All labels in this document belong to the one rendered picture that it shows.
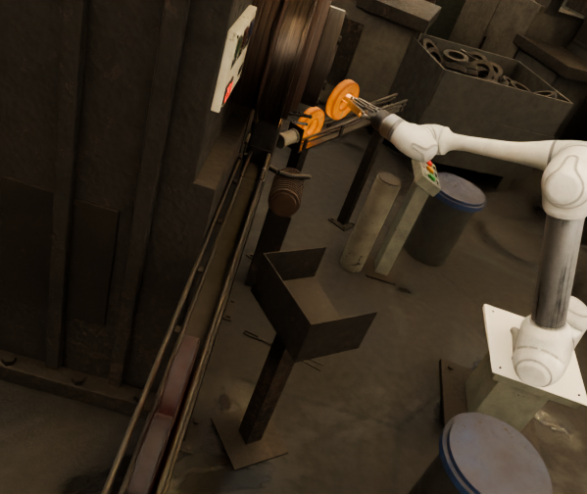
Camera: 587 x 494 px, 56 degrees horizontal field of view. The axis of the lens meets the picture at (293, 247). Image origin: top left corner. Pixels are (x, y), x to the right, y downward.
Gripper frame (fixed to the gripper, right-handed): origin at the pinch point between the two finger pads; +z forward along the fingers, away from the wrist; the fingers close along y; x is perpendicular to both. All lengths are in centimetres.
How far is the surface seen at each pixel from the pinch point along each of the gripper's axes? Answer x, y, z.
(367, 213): -54, 32, -18
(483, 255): -86, 126, -58
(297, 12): 37, -63, -13
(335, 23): 35, -48, -16
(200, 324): -26, -102, -44
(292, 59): 27, -65, -18
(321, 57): 28, -54, -19
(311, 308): -26, -72, -56
